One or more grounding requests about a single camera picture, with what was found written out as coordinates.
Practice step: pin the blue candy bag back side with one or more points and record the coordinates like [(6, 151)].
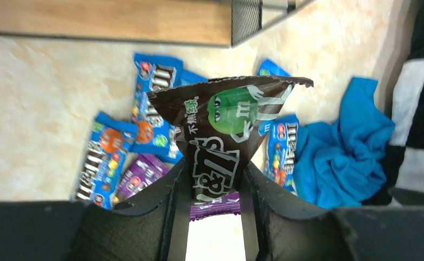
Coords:
[(187, 78)]

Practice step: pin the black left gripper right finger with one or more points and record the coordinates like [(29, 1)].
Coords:
[(278, 225)]

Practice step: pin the wood and wire shelf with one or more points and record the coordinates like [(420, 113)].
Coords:
[(200, 23)]

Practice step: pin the blue candy bag leftmost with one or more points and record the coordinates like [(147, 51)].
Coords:
[(104, 156)]

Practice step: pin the blue cloth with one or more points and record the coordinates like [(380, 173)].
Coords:
[(338, 163)]

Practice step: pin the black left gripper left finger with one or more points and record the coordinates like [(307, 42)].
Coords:
[(152, 225)]

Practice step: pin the blue candy bag near cloth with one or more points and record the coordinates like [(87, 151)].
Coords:
[(281, 147)]

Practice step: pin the purple candy bag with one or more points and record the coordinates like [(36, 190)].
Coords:
[(219, 125), (144, 170)]

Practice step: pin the blue candy bag left upper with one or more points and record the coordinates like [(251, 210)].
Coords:
[(155, 135)]

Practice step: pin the black white checkered pillow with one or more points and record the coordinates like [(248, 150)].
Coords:
[(403, 163)]

